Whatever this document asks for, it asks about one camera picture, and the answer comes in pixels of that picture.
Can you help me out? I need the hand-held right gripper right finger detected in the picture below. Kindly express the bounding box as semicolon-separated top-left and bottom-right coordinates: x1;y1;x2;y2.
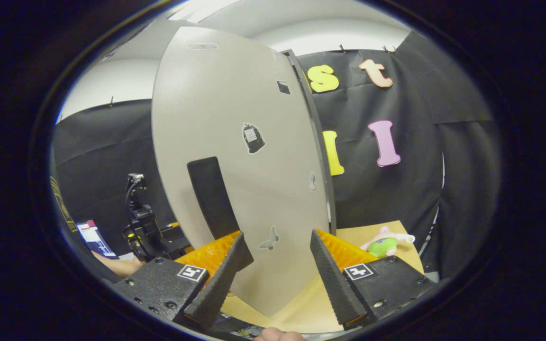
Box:
309;229;437;332

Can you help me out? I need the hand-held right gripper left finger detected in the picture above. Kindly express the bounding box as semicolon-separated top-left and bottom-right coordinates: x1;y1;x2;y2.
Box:
112;231;247;330

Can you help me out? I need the black door handle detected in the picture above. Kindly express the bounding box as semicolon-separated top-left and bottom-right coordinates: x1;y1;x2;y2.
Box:
187;156;255;271

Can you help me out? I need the beige cabinet door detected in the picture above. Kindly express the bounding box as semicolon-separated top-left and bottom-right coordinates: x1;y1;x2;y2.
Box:
151;26;331;317

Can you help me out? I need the laptop screen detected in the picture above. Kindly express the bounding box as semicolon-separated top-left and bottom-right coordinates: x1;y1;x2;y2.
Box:
76;219;118;259

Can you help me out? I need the pink green plush toy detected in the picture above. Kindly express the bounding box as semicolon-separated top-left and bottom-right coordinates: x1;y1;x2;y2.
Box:
360;226;416;259

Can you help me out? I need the black backdrop cloth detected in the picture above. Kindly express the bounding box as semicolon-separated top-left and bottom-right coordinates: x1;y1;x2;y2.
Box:
53;31;501;281

